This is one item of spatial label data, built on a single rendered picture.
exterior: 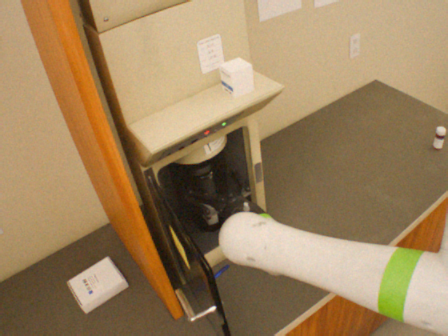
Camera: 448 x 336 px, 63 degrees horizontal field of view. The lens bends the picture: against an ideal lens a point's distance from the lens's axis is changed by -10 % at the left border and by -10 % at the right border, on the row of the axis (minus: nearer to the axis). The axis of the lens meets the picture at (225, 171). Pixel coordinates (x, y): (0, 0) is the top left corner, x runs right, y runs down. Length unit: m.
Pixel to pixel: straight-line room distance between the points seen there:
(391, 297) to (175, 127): 0.49
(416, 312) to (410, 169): 1.01
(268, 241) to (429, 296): 0.30
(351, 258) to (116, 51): 0.55
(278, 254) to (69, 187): 0.85
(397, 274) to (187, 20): 0.59
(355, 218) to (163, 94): 0.78
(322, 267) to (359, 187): 0.81
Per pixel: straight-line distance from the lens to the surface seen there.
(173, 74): 0.84
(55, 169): 1.33
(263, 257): 0.74
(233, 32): 0.89
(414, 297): 0.61
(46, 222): 1.44
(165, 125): 0.80
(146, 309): 1.21
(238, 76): 0.82
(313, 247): 0.69
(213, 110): 0.81
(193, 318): 0.85
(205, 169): 1.07
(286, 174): 1.50
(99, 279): 1.28
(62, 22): 0.63
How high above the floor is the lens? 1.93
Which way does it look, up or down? 40 degrees down
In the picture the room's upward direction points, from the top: 10 degrees counter-clockwise
